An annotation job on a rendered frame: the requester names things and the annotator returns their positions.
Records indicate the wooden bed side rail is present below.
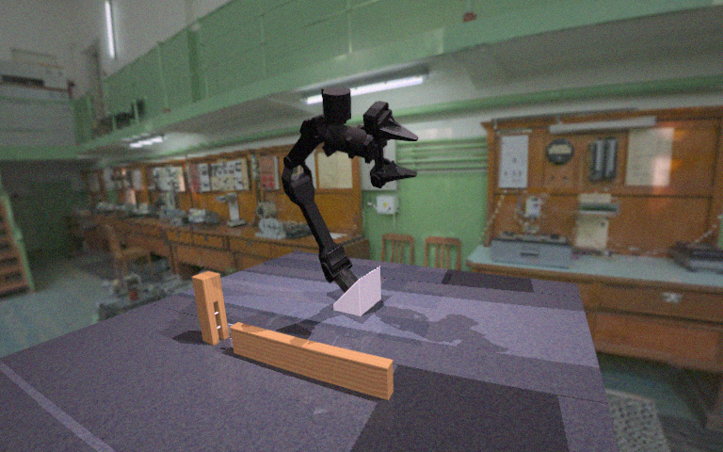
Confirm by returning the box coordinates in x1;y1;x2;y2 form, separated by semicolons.
227;322;394;400

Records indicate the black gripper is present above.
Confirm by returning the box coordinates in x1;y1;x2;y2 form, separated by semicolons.
343;101;418;188

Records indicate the wooden post with slot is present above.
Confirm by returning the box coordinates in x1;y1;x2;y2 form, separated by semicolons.
192;271;230;346

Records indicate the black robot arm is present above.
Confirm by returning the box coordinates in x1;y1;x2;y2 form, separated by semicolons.
281;87;357;293

